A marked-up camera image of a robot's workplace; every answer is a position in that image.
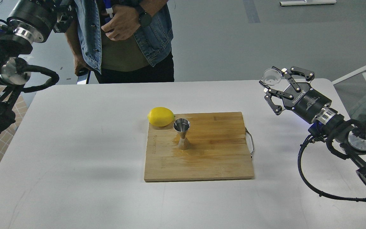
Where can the yellow lemon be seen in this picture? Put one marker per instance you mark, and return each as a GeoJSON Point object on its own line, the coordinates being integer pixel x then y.
{"type": "Point", "coordinates": [160, 116]}

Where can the bystander in denim jacket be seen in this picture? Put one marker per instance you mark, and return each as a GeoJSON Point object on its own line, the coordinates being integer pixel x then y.
{"type": "Point", "coordinates": [145, 57]}

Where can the bystander right hand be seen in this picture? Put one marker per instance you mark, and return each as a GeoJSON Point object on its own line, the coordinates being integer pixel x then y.
{"type": "Point", "coordinates": [80, 65]}

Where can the white floor bar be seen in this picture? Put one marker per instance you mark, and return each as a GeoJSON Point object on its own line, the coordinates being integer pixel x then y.
{"type": "Point", "coordinates": [306, 2]}

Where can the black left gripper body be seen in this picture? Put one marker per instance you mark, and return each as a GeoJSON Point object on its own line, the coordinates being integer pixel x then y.
{"type": "Point", "coordinates": [34, 15]}

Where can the wooden cutting board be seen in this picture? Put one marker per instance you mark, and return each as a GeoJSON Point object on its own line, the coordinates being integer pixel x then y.
{"type": "Point", "coordinates": [217, 150]}

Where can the steel double jigger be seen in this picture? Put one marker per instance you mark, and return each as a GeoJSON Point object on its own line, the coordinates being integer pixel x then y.
{"type": "Point", "coordinates": [181, 126]}

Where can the bystander left hand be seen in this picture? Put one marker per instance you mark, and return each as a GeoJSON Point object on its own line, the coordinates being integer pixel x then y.
{"type": "Point", "coordinates": [123, 24]}

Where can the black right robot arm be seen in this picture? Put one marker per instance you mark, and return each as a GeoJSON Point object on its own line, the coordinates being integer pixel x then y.
{"type": "Point", "coordinates": [344, 139]}

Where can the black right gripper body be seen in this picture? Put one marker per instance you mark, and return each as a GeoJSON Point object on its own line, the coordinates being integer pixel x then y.
{"type": "Point", "coordinates": [307, 103]}

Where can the clear glass cup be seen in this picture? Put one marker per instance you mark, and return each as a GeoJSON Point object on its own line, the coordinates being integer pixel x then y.
{"type": "Point", "coordinates": [272, 76]}

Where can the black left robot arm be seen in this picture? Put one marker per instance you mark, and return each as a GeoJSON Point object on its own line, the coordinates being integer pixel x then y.
{"type": "Point", "coordinates": [16, 75]}

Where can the black smartphone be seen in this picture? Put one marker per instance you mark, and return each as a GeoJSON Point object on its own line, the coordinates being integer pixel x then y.
{"type": "Point", "coordinates": [83, 76]}

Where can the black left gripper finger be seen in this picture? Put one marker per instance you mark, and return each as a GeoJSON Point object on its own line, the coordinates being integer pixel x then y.
{"type": "Point", "coordinates": [65, 14]}

